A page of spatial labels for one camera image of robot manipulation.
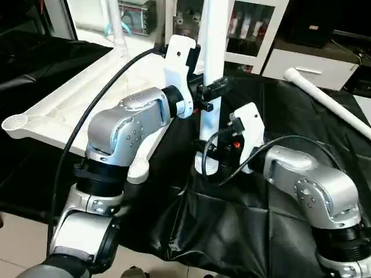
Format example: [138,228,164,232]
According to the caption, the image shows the teal storage box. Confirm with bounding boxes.
[119,0,157,32]

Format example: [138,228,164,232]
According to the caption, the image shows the white drawer unit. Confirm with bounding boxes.
[262,47,351,90]

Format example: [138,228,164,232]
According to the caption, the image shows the white plastic table top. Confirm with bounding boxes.
[2,49,203,184]

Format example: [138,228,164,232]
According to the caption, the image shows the white glass-door cabinet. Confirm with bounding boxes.
[164,0,290,73]

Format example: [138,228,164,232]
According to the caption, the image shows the black work mat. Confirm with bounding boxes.
[0,32,371,277]

